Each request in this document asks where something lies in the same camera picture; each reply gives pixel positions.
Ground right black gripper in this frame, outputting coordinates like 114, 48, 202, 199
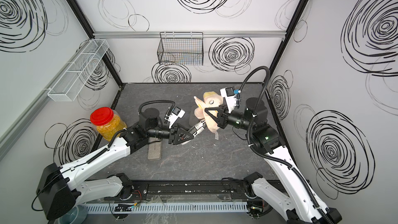
206, 104, 255, 133

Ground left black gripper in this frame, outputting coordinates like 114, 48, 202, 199
148, 123, 194, 146

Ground grey rectangular eyeglass case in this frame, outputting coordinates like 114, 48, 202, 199
147, 138, 163, 161

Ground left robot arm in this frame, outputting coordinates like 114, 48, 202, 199
36, 107, 194, 221

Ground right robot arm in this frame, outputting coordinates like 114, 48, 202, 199
203, 97, 343, 224

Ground grey fabric oval eyeglass case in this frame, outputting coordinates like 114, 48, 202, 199
189, 112, 199, 127

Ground red lid jar yellow grains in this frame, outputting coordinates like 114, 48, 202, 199
90, 107, 127, 142

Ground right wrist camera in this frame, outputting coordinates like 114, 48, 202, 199
220, 87, 241, 113

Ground black corrugated left cable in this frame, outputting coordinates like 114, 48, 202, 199
138, 99, 177, 116

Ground black corrugated cable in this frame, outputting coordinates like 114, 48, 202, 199
238, 66, 335, 224
138, 99, 177, 116

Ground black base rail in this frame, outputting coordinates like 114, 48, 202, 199
129, 177, 259, 201

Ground black corrugated right cable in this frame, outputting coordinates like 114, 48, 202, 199
238, 66, 335, 224

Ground black wire wall basket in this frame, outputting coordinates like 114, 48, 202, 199
157, 32, 204, 65

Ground white slotted cable duct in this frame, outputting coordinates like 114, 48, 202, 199
84, 202, 248, 215

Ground white wire wall shelf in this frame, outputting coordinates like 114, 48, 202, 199
47, 39, 109, 102

